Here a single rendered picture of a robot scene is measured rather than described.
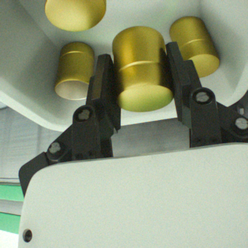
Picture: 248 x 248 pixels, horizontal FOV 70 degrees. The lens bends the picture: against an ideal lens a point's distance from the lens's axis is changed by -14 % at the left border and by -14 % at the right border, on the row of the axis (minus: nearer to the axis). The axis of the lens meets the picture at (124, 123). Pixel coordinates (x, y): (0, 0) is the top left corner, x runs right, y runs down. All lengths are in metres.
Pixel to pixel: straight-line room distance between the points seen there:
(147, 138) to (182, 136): 0.04
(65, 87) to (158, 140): 0.11
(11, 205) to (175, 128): 0.27
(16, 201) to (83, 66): 0.24
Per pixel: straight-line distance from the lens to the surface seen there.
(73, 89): 0.20
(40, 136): 0.29
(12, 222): 0.35
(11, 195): 0.34
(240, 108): 0.23
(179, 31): 0.17
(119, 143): 0.24
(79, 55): 0.18
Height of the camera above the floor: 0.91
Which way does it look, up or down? 21 degrees down
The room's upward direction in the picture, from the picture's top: 176 degrees clockwise
